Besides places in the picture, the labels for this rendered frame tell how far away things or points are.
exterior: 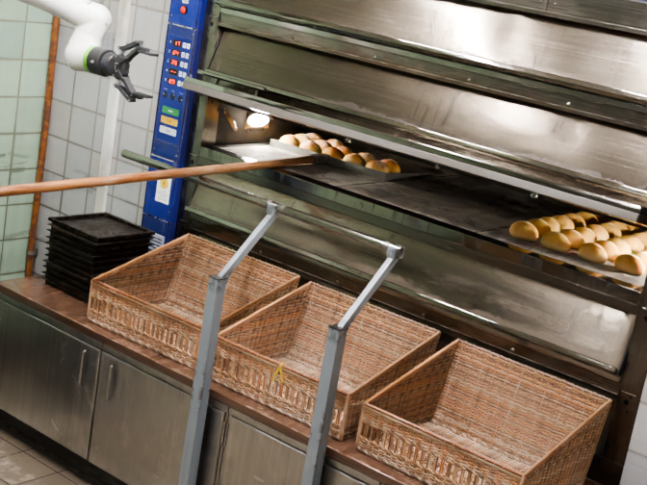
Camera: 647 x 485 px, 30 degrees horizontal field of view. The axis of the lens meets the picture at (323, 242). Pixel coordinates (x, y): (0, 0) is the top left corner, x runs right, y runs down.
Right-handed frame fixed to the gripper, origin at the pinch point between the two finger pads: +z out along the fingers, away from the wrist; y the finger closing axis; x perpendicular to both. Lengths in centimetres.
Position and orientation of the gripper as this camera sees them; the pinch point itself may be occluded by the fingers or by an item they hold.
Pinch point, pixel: (150, 75)
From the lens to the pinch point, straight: 393.9
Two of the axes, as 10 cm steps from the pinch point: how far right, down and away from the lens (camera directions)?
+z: 7.6, 2.8, -5.8
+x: -6.3, 0.9, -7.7
